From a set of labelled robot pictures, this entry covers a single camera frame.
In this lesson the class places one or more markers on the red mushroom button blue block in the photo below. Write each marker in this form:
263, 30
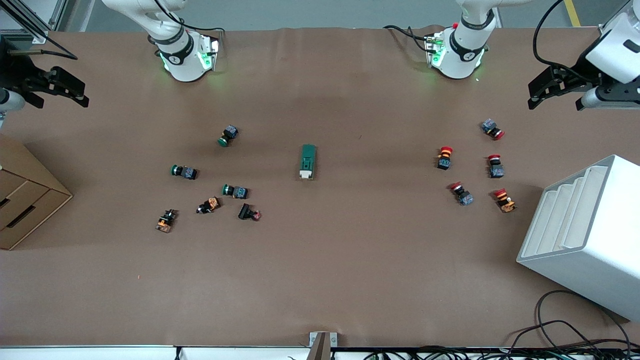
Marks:
495, 167
492, 128
462, 194

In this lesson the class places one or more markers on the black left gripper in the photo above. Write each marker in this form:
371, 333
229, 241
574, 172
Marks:
581, 72

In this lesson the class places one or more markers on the red mushroom button orange block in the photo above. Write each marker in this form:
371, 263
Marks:
444, 158
505, 200

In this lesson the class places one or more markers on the green load switch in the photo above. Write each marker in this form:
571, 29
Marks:
308, 161

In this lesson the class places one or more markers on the white table edge rail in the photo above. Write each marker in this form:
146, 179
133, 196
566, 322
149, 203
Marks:
100, 353

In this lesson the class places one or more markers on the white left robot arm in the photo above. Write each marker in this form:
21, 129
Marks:
465, 47

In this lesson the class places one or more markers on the black push button orange block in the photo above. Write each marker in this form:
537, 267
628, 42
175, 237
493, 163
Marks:
165, 221
209, 205

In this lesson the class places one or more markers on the brown cardboard drawer box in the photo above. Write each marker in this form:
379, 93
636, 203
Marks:
25, 200

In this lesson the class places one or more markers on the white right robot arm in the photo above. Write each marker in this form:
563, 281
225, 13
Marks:
182, 55

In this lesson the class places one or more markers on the white slotted bin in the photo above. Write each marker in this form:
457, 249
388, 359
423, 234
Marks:
600, 250

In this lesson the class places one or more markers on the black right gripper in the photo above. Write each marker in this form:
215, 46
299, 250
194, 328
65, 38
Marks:
18, 76

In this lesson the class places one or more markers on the black switch with red knob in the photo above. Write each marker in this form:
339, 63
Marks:
248, 212

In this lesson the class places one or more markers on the metal table bracket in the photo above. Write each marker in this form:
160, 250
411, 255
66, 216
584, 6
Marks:
323, 345

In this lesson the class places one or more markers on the green push button blue block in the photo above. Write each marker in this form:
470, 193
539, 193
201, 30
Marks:
185, 172
236, 191
228, 135

